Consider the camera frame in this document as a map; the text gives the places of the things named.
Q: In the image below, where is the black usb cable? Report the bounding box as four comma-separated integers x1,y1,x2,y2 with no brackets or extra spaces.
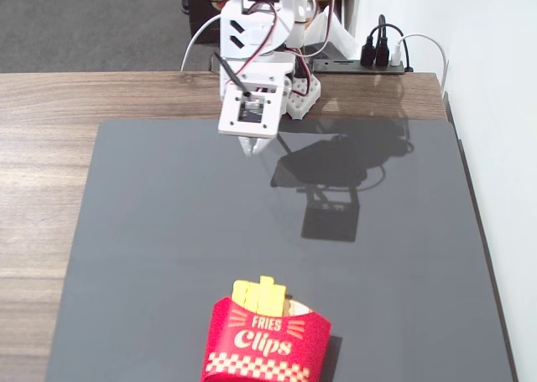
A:
374,13,406,67
359,24,387,67

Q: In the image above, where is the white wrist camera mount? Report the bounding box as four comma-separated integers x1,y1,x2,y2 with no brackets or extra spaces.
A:
216,83,287,139

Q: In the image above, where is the black usb hub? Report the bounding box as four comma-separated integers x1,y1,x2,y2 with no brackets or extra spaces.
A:
312,58,415,75

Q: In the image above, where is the black camera cable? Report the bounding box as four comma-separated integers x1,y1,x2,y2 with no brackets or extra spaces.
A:
213,52,252,97

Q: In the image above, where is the white usb cable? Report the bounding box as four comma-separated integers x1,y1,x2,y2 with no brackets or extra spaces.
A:
392,32,449,93

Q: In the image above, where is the white perforated arm base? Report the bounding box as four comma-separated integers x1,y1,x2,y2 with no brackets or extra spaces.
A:
284,73,323,121

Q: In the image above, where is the thin white cable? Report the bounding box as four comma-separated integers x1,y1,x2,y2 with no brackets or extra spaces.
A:
180,13,222,72

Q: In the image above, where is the red black servo cable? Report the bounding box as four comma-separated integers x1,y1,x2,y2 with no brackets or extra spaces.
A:
295,0,339,60
232,2,280,81

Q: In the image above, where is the red fries clips box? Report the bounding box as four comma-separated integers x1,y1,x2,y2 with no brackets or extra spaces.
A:
200,296,332,382

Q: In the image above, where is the black cabinet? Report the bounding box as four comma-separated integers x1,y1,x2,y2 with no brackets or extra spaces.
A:
186,0,230,45

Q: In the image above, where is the dark grey mat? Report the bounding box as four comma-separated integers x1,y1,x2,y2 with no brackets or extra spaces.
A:
44,119,519,382

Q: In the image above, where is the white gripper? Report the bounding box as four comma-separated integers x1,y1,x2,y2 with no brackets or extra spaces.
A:
218,54,295,157

